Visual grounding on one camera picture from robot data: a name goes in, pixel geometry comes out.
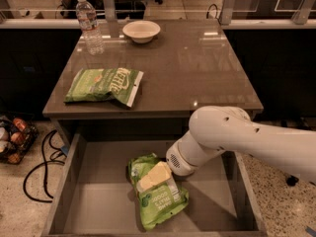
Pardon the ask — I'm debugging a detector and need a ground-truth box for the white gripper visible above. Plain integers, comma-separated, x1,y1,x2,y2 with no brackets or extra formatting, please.
136,131,224,193

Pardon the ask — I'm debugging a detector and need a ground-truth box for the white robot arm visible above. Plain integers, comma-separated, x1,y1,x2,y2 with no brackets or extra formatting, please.
164,106,316,183

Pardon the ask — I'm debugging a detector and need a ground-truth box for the open grey drawer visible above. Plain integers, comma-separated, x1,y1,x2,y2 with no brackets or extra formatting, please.
41,133,268,237

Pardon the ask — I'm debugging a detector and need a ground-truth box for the green Kettle chip bag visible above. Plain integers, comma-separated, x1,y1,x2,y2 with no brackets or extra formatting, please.
64,67,143,108

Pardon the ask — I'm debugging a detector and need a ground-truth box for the grey counter cabinet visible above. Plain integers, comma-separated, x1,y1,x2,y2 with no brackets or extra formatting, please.
43,20,264,142

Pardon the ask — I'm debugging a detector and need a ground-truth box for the white bowl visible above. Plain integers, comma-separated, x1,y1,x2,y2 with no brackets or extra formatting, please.
122,21,161,43

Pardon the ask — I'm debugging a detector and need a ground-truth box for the clear plastic water bottle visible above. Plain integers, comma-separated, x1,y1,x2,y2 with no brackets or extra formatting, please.
76,0,104,55

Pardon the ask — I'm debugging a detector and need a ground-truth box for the black floor cable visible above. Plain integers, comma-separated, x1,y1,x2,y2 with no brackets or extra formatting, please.
22,129,67,203

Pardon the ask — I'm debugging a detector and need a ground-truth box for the wire basket with items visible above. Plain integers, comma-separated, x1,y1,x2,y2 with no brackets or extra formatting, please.
0,116,39,165

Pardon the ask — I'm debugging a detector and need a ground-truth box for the metal glass partition frame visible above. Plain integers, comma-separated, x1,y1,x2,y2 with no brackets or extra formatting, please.
1,0,316,29

